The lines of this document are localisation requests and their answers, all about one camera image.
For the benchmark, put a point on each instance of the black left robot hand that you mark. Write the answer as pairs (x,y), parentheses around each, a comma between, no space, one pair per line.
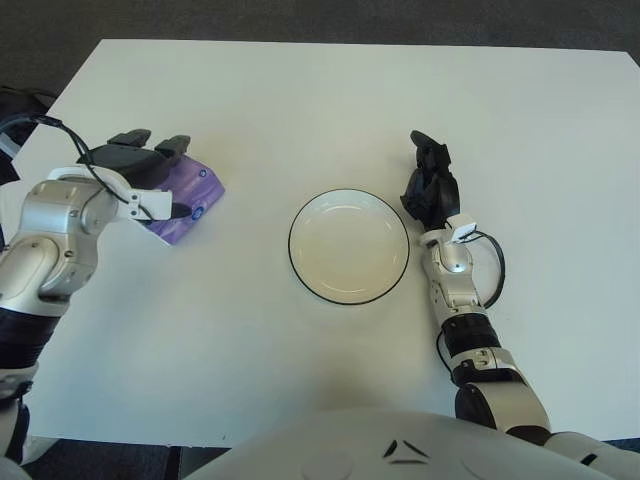
(130,160)

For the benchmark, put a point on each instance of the purple tissue paper pack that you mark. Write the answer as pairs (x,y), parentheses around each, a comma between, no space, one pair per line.
(195,190)

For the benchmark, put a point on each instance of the white plate with black rim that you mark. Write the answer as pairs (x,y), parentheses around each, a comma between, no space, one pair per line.
(349,247)

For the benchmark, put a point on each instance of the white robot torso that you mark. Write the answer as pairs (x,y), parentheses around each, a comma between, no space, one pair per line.
(350,450)

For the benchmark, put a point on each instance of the white object under table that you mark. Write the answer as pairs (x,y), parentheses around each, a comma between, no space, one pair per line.
(40,447)

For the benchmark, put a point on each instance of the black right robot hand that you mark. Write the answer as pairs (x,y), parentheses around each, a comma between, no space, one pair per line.
(442,195)

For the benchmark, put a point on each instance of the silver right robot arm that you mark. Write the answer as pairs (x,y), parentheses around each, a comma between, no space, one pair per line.
(455,280)

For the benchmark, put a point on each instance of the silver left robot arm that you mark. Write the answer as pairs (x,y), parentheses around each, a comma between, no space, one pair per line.
(55,225)

